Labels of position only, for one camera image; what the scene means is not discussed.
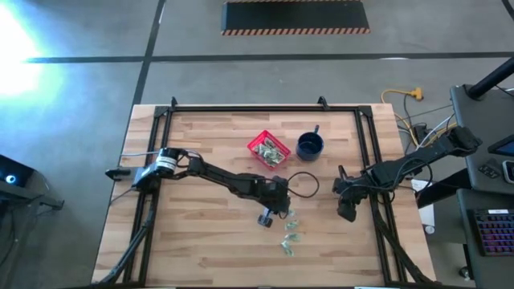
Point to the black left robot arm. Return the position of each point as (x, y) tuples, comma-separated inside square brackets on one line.
[(225, 180)]

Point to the red plastic mesh basket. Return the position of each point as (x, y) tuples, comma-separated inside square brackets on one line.
[(278, 140)]

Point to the smartphone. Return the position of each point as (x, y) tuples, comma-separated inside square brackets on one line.
[(509, 170)]

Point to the dark blue ceramic mug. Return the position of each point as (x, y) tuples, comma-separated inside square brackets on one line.
[(310, 146)]

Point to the black keyboard desk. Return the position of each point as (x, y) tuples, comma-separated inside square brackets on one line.
[(482, 273)]

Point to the small black pad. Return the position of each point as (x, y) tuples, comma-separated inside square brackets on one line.
[(489, 170)]

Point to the black monitor stand pole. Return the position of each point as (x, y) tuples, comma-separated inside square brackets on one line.
[(492, 80)]

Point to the white round cap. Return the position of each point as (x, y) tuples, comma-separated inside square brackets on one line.
[(429, 229)]

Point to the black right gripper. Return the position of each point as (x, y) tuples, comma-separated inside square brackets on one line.
[(353, 190)]

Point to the grey desk top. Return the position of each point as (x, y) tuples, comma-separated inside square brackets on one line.
[(482, 112)]

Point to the black keyboard red backlight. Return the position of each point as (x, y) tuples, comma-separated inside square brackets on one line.
[(496, 233)]

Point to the black device blue light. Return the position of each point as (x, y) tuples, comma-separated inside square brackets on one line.
[(10, 176)]

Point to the black mat orange striped edges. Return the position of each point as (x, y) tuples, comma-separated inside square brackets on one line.
[(295, 16)]

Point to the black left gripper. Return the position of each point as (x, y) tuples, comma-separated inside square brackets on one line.
[(275, 194)]

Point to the white paper sheet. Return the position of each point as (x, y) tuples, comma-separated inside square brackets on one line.
[(427, 214)]

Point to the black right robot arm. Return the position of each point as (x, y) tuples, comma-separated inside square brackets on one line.
[(421, 154)]

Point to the black power strip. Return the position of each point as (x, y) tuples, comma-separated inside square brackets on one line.
[(421, 131)]

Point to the computer monitor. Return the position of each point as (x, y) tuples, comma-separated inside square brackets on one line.
[(504, 147)]

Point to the black desk brace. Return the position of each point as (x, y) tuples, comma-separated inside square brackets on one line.
[(441, 192)]

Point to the desk caster wheel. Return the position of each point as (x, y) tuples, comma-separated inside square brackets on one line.
[(465, 273)]

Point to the green white sweetener packet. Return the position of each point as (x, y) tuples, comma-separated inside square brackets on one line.
[(273, 150), (287, 249), (263, 146), (291, 212), (291, 225), (277, 160), (293, 237), (267, 156)]

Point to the black table clamp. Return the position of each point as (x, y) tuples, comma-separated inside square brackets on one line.
[(116, 173)]

